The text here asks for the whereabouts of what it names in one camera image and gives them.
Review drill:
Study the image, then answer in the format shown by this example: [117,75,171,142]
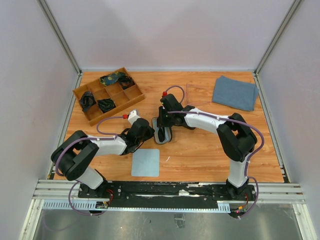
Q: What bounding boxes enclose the folded blue towel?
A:
[212,76,259,112]

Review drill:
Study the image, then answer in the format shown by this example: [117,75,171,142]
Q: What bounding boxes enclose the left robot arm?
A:
[50,114,155,198]

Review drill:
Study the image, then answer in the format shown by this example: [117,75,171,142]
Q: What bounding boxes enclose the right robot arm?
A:
[152,92,258,200]

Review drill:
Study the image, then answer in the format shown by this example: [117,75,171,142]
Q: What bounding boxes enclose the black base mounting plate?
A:
[78,181,257,209]

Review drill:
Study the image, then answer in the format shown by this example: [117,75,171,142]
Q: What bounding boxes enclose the black orange rolled tie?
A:
[117,75,134,90]

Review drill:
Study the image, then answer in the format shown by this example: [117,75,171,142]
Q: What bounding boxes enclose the black striped rolled tie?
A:
[80,91,97,113]

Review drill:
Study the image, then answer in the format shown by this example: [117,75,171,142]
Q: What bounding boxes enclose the wooden divided organizer tray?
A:
[73,67,145,126]

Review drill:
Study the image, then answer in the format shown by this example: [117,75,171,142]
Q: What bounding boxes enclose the black sunglasses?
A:
[157,126,169,144]

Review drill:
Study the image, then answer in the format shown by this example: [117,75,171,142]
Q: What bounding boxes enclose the aluminium front rail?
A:
[32,180,306,215]

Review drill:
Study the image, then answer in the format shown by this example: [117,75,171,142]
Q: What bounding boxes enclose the black dotted rolled tie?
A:
[97,98,116,113]

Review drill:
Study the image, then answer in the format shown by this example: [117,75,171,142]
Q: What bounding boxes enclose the right aluminium frame post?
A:
[253,0,304,76]

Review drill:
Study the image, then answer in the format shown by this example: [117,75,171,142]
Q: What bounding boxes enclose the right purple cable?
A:
[164,85,265,221]

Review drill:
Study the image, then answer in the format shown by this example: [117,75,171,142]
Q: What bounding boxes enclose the pink clear glasses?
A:
[185,83,211,106]

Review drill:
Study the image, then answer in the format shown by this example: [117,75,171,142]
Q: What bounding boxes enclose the blue patterned rolled tie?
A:
[99,71,126,86]

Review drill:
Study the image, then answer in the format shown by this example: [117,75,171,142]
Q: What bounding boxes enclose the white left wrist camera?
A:
[122,109,140,125]

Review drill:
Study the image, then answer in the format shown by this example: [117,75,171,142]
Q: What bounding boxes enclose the aluminium frame post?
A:
[37,0,82,75]
[253,0,304,76]

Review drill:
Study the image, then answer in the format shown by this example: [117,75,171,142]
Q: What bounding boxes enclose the left aluminium frame post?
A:
[37,0,82,75]

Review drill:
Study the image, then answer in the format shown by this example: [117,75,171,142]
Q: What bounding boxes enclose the left light blue cloth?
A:
[131,149,160,177]

